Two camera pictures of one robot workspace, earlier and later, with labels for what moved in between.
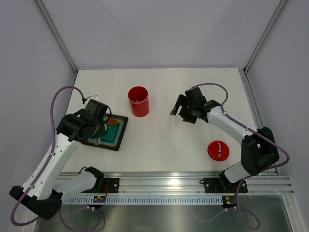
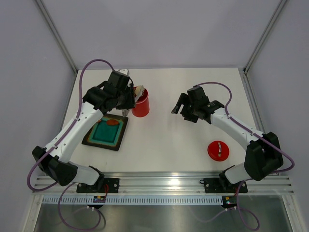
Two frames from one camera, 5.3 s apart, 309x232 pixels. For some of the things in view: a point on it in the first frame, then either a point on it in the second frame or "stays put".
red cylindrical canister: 138,97 stays put
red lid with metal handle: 218,151 stays put
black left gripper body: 99,129 -> 126,99
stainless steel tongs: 97,140 -> 125,112
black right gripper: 182,100 stays put
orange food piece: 112,122 stays put
